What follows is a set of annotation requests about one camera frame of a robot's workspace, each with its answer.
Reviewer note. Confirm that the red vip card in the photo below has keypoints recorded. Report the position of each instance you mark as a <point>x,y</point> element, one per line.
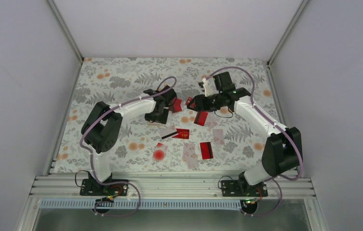
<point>182,134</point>
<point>190,103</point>

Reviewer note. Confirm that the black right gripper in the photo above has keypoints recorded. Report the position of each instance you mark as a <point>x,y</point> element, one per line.
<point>200,104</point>

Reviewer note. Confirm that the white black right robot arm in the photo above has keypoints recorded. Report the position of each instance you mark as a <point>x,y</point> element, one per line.
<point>282,150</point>

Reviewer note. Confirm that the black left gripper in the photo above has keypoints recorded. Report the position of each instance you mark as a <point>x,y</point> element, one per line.
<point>163,120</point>

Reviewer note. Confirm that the red VIP card centre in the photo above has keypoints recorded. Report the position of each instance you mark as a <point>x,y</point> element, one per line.
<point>182,134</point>

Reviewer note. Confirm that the white card red circle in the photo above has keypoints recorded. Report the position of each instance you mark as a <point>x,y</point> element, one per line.
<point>160,152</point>

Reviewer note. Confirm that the red card top left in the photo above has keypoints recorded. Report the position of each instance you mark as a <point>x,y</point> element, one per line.
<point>175,106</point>

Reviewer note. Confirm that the red VIP card upper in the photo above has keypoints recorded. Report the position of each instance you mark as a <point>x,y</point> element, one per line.
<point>190,103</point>

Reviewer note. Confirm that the grey slotted cable duct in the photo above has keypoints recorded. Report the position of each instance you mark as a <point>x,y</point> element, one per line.
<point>195,204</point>

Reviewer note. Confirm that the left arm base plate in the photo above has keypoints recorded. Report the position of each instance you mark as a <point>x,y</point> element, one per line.
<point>90,187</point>

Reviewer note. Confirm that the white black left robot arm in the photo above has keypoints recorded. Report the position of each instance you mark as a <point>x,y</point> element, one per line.
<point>101,129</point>

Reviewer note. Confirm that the beige leather card holder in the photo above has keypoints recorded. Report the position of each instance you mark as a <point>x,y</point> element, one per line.
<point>155,125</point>

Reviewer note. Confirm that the white floral card upper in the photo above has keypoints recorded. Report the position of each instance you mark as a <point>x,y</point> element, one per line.
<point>210,121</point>

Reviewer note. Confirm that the red magnetic stripe card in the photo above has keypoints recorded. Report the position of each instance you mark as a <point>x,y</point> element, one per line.
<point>200,118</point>

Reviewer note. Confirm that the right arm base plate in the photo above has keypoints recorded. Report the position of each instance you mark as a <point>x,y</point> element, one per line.
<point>237,188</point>

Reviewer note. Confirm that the white floral card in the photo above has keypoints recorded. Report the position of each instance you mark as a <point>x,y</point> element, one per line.
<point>210,121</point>
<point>189,156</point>
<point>218,136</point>

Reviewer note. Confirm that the red stripe card lower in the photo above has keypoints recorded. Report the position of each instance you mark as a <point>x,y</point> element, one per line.
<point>206,150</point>

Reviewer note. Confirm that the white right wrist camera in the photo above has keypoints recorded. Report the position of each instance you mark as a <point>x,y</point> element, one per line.
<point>206,88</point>

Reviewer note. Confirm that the floral patterned table mat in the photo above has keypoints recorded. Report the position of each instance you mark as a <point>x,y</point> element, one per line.
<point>117,80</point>

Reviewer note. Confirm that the white floral card right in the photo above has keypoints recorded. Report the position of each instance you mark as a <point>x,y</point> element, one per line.
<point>218,136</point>

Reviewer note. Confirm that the aluminium rail frame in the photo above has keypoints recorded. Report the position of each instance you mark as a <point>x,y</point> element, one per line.
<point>168,187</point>

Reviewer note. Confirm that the white floral card lower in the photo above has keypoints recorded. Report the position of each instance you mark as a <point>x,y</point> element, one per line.
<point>189,156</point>

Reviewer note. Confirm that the white card black stripe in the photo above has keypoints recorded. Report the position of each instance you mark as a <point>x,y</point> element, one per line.
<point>167,133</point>

